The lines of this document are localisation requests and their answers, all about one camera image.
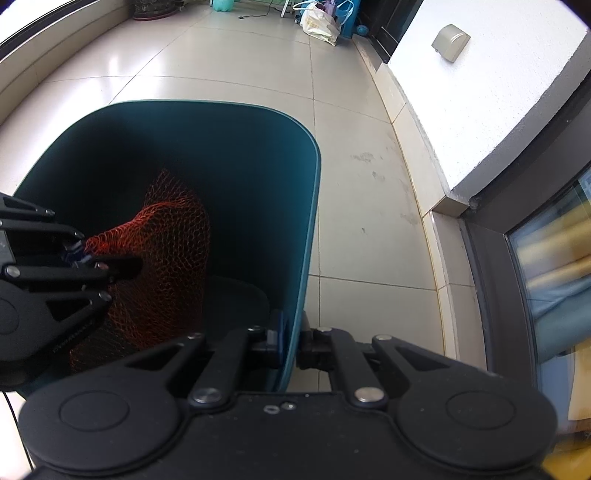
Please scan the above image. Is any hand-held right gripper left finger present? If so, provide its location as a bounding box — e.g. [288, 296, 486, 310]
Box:
[124, 310, 289, 409]

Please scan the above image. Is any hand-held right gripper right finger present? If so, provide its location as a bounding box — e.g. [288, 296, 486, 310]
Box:
[298, 326, 453, 409]

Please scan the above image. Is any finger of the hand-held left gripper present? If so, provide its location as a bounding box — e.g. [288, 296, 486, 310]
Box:
[0, 194, 88, 267]
[0, 256, 144, 324]

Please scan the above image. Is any red mesh bag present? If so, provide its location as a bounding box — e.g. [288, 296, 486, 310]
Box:
[69, 168, 212, 374]

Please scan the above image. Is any teal plastic trash bin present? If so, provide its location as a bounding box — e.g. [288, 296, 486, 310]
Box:
[11, 100, 321, 400]

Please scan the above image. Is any flower pot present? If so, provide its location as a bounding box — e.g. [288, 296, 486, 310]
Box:
[131, 0, 180, 22]

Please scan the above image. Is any white tote bag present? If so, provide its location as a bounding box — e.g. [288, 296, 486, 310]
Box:
[300, 1, 343, 47]

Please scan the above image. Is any blue plastic stool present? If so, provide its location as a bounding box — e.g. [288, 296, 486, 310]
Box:
[336, 0, 357, 38]

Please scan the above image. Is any dark sliding door frame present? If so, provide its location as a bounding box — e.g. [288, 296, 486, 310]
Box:
[459, 83, 591, 437]

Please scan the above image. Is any grey wall socket cover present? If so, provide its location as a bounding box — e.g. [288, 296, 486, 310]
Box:
[431, 24, 472, 64]

